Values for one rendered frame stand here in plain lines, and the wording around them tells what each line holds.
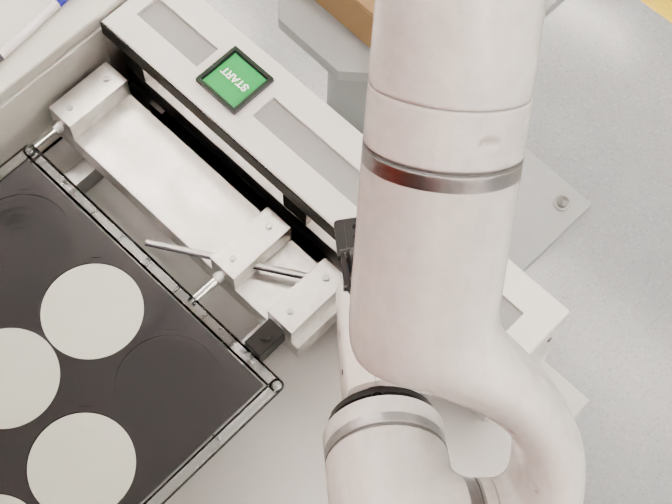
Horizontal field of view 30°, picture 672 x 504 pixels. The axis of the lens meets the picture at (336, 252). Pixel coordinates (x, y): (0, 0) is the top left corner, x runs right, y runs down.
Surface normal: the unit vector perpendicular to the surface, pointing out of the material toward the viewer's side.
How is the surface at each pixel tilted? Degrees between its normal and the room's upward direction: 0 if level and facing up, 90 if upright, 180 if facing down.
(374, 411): 25
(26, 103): 90
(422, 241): 50
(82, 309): 0
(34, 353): 1
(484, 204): 56
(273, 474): 0
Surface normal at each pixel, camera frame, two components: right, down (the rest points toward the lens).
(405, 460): 0.20, -0.72
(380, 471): -0.18, -0.70
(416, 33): -0.52, 0.31
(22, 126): 0.72, 0.64
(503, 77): 0.51, 0.39
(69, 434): 0.03, -0.41
